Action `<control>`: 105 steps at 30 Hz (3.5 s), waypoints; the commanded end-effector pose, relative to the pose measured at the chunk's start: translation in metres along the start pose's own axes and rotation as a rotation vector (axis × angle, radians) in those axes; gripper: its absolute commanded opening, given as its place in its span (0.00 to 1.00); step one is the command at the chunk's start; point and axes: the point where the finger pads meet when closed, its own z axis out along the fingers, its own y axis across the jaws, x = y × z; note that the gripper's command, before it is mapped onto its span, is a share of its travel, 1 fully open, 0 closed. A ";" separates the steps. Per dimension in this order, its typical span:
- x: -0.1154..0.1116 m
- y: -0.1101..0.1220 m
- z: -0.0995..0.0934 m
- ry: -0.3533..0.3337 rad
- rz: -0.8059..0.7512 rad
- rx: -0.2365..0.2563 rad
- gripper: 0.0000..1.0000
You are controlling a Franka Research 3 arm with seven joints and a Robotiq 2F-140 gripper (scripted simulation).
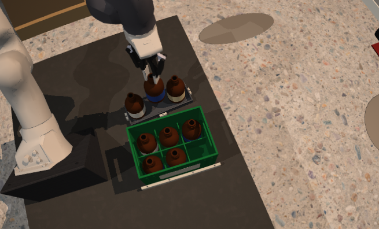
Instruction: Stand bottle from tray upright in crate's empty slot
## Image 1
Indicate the green bottle crate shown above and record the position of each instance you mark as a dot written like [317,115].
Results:
[202,149]

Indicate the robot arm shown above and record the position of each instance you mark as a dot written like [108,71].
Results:
[43,144]

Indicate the brown glass bottle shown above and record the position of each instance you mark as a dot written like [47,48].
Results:
[135,106]
[175,156]
[147,144]
[152,164]
[175,89]
[169,137]
[191,130]
[155,92]

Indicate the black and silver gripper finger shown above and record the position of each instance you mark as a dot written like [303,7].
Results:
[157,68]
[138,62]

